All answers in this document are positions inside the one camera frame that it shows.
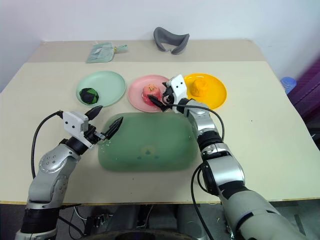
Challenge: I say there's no purple fabric object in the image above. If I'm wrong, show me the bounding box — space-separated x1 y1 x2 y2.
287 58 320 121

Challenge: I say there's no small black device under table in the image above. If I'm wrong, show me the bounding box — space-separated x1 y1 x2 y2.
86 213 113 232

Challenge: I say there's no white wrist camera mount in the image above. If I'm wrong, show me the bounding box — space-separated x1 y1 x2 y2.
61 110 91 148
165 73 188 106

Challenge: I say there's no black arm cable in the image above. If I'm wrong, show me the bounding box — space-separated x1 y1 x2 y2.
30 109 64 180
166 104 225 240

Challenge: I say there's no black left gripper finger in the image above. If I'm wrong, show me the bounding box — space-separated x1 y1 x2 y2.
100 116 124 141
85 105 104 123

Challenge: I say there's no pink plate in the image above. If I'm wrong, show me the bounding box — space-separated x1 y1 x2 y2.
127 74 176 113

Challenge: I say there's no green and black item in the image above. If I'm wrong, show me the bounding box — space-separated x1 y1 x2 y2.
78 87 100 106

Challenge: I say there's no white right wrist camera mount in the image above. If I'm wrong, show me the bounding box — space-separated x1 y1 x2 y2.
165 73 188 106

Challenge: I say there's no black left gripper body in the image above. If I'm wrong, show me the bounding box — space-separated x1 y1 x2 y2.
84 124 106 149

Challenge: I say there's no light green plate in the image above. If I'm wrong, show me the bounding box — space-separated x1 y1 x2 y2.
75 70 127 109

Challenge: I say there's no red and pink item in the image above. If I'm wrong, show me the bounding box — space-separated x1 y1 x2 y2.
141 84 164 108

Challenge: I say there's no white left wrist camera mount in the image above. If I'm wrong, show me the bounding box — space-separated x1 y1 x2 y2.
61 110 91 148

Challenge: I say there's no light green pouch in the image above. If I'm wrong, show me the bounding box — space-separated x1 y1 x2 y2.
85 42 129 64

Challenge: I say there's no large translucent green tray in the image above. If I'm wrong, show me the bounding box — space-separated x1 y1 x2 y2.
97 111 200 174

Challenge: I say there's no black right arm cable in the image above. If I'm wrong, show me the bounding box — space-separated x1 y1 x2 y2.
166 104 225 240

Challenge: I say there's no blue bottle cap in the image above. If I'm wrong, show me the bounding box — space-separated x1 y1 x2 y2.
280 76 298 95

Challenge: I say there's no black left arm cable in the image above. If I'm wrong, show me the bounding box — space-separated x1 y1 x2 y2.
30 109 64 180

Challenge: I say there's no grey foam face pad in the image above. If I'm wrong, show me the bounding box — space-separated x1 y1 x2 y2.
153 26 190 56

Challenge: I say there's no orange item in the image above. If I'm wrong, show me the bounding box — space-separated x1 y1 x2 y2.
191 79 210 98

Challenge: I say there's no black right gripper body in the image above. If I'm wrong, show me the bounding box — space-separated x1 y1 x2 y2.
159 85 176 113

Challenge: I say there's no yellow plate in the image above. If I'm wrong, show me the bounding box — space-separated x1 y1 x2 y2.
183 72 229 111

